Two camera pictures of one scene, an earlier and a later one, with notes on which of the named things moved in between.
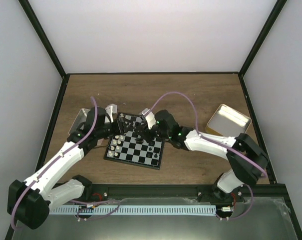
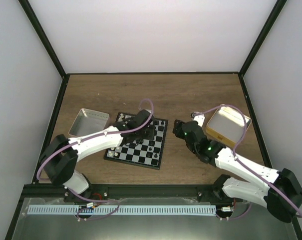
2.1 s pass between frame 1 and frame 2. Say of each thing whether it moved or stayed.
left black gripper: moved
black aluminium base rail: stayed
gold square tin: stayed
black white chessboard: stayed
